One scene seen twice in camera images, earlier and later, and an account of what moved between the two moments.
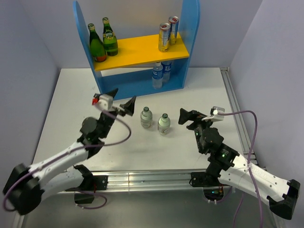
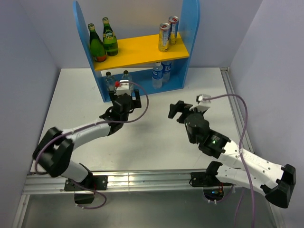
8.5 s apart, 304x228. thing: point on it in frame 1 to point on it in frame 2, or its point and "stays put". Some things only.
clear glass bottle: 164,124 to 126,76
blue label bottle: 157,76 stays put
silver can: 174,22 stays put
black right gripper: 193,115 to 179,107
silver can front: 164,37 stays put
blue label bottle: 166,70 stays put
